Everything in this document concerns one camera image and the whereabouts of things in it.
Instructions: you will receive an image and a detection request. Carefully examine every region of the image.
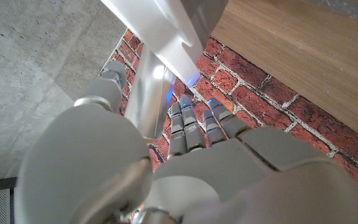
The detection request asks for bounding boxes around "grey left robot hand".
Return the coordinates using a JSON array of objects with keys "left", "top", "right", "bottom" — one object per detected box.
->
[{"left": 14, "top": 60, "right": 358, "bottom": 224}]

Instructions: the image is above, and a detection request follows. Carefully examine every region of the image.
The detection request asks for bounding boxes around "red brick printed backdrop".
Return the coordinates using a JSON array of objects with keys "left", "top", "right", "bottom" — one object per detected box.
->
[{"left": 99, "top": 29, "right": 358, "bottom": 203}]

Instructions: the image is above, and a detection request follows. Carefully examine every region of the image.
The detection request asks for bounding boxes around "white grey collapsible bucket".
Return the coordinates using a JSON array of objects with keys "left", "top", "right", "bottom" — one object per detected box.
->
[{"left": 100, "top": 0, "right": 229, "bottom": 88}]

